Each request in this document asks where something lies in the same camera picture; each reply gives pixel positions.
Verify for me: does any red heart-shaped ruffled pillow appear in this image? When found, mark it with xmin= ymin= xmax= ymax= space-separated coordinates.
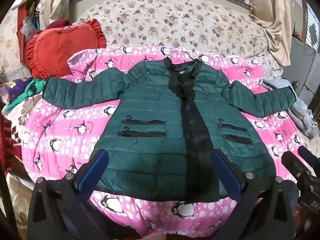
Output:
xmin=25 ymin=19 xmax=107 ymax=80

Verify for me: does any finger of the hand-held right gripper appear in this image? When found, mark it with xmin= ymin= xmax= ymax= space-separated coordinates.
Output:
xmin=281 ymin=151 xmax=313 ymax=182
xmin=297 ymin=145 xmax=320 ymax=173

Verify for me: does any beige flowered quilt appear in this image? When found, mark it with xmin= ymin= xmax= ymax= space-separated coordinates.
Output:
xmin=2 ymin=94 xmax=46 ymax=143

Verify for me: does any clear plastic bag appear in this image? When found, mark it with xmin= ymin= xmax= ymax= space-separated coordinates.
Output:
xmin=19 ymin=17 xmax=38 ymax=37

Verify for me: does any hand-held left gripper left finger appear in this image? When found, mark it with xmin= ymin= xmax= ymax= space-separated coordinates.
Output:
xmin=27 ymin=149 xmax=110 ymax=240

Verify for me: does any beige curtain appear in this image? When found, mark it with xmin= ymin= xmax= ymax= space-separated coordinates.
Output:
xmin=247 ymin=0 xmax=293 ymax=67
xmin=37 ymin=0 xmax=71 ymax=25

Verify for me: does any green cloth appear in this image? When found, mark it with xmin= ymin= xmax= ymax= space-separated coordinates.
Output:
xmin=6 ymin=77 xmax=48 ymax=113

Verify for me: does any beige floral bed sheet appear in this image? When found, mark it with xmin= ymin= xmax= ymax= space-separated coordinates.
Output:
xmin=71 ymin=0 xmax=284 ymax=80

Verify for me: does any purple patterned cloth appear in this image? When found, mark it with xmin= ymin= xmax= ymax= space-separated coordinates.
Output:
xmin=0 ymin=78 xmax=31 ymax=102

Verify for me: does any pink penguin print blanket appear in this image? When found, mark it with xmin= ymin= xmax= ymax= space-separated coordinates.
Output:
xmin=21 ymin=45 xmax=313 ymax=240

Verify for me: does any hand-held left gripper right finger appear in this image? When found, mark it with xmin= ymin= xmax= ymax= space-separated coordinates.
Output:
xmin=211 ymin=148 xmax=299 ymax=240

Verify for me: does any dark green puffer jacket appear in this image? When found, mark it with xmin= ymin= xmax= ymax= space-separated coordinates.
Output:
xmin=42 ymin=57 xmax=297 ymax=203

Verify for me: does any dark red patterned cloth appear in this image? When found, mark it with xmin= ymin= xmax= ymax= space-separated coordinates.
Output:
xmin=0 ymin=116 xmax=26 ymax=172

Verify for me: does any grey garment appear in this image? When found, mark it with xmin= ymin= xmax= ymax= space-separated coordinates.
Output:
xmin=262 ymin=79 xmax=314 ymax=138

